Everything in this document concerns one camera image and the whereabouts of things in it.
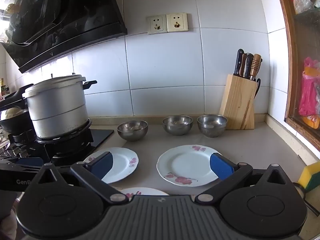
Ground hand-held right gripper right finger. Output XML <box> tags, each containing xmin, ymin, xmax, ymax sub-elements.
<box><xmin>195</xmin><ymin>152</ymin><xmax>292</xmax><ymax>205</ymax></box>

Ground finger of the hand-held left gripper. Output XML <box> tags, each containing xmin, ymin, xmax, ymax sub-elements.
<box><xmin>0</xmin><ymin>156</ymin><xmax>45</xmax><ymax>167</ymax></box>

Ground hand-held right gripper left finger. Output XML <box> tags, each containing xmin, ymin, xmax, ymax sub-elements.
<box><xmin>35</xmin><ymin>151</ymin><xmax>128</xmax><ymax>204</ymax></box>

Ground white floral plate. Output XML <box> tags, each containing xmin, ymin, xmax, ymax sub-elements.
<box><xmin>119</xmin><ymin>187</ymin><xmax>170</xmax><ymax>197</ymax></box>
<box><xmin>157</xmin><ymin>144</ymin><xmax>223</xmax><ymax>187</ymax></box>
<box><xmin>84</xmin><ymin>147</ymin><xmax>139</xmax><ymax>184</ymax></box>

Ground stainless steel bowl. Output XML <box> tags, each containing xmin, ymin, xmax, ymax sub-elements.
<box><xmin>162</xmin><ymin>115</ymin><xmax>194</xmax><ymax>136</ymax></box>
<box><xmin>117</xmin><ymin>120</ymin><xmax>149</xmax><ymax>142</ymax></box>
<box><xmin>197</xmin><ymin>114</ymin><xmax>228</xmax><ymax>138</ymax></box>

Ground person's left forearm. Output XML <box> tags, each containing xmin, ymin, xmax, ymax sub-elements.
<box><xmin>0</xmin><ymin>205</ymin><xmax>17</xmax><ymax>240</ymax></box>

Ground black gas stove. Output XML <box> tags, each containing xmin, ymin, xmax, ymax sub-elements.
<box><xmin>0</xmin><ymin>127</ymin><xmax>114</xmax><ymax>167</ymax></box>

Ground black wok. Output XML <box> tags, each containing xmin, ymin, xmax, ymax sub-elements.
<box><xmin>0</xmin><ymin>106</ymin><xmax>32</xmax><ymax>134</ymax></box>

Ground silver pressure cooker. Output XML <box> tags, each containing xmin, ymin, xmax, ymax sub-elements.
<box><xmin>0</xmin><ymin>73</ymin><xmax>98</xmax><ymax>140</ymax></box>

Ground wooden knife block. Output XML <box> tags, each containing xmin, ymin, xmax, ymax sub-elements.
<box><xmin>219</xmin><ymin>74</ymin><xmax>258</xmax><ymax>130</ymax></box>

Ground yellow green sponge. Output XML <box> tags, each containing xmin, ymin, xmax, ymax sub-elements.
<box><xmin>298</xmin><ymin>162</ymin><xmax>320</xmax><ymax>192</ymax></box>

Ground orange package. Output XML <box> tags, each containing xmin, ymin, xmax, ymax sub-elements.
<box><xmin>302</xmin><ymin>114</ymin><xmax>320</xmax><ymax>128</ymax></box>

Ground pink plastic bag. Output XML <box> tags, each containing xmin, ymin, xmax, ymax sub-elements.
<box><xmin>298</xmin><ymin>57</ymin><xmax>320</xmax><ymax>118</ymax></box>

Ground black range hood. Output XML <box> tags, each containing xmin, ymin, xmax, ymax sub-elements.
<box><xmin>0</xmin><ymin>0</ymin><xmax>128</xmax><ymax>74</ymax></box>

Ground clear plastic bag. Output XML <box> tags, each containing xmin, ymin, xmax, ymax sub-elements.
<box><xmin>291</xmin><ymin>0</ymin><xmax>313</xmax><ymax>15</ymax></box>

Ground black handled scissors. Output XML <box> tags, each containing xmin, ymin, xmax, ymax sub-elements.
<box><xmin>254</xmin><ymin>78</ymin><xmax>262</xmax><ymax>98</ymax></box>

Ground brown handled knife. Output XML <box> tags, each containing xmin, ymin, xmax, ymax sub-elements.
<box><xmin>239</xmin><ymin>53</ymin><xmax>248</xmax><ymax>78</ymax></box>

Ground black handled knife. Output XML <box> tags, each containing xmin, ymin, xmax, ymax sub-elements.
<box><xmin>244</xmin><ymin>54</ymin><xmax>254</xmax><ymax>79</ymax></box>

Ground black knife handles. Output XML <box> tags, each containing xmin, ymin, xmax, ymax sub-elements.
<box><xmin>233</xmin><ymin>49</ymin><xmax>244</xmax><ymax>77</ymax></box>

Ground ribbed wooden handled knife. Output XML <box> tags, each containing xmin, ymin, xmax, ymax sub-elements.
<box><xmin>249</xmin><ymin>53</ymin><xmax>262</xmax><ymax>81</ymax></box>

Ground white wall socket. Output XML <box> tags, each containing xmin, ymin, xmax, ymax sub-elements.
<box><xmin>166</xmin><ymin>12</ymin><xmax>188</xmax><ymax>33</ymax></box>
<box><xmin>147</xmin><ymin>15</ymin><xmax>168</xmax><ymax>35</ymax></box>

